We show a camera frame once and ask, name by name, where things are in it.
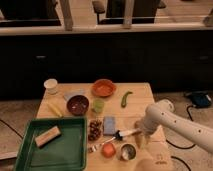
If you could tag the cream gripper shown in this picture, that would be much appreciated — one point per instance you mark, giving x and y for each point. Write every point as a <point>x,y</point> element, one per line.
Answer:
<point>141,140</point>

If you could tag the white handled dish brush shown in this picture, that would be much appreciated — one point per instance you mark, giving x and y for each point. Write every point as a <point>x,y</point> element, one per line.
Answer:
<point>121,134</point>

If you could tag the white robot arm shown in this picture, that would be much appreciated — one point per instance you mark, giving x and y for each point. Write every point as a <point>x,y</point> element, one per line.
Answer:
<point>162,113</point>

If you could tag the small metal bowl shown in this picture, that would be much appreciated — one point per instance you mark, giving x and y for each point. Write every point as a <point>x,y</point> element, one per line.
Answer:
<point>128,152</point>

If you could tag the orange bowl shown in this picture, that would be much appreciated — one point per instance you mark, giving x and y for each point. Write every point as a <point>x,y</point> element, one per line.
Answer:
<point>103,88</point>

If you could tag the purple bowl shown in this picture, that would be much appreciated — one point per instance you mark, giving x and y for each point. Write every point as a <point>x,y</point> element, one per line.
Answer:
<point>78,105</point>

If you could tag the wooden block brush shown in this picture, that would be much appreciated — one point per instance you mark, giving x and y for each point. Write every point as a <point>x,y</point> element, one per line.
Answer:
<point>47,136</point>

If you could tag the orange small cup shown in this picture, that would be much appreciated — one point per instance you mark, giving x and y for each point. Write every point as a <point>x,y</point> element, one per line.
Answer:
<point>108,150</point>

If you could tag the blue sponge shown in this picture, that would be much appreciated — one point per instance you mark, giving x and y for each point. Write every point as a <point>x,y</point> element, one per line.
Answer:
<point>109,125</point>

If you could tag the green chili pepper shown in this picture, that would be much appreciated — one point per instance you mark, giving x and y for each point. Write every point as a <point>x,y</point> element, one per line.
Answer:
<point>124,99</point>

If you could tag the bunch of red grapes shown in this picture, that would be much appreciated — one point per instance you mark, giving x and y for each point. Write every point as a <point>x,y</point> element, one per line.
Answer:
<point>94,130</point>

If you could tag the metal fork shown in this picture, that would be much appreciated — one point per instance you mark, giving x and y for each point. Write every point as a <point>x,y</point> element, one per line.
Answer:
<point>95,147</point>

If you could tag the blue black box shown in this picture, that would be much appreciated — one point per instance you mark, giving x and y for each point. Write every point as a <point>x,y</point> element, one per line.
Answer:
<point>201,100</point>

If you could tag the green plastic tray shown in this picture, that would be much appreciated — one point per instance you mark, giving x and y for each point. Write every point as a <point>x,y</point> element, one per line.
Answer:
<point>66,152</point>

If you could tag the grey folded cloth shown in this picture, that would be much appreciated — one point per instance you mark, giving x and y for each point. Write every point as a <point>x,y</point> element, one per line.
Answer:
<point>71,94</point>

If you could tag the white cup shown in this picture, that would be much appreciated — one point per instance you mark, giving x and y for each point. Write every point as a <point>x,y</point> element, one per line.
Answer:
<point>51,86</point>

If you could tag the dark office chair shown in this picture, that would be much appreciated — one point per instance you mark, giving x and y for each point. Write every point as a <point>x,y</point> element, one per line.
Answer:
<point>127,11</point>

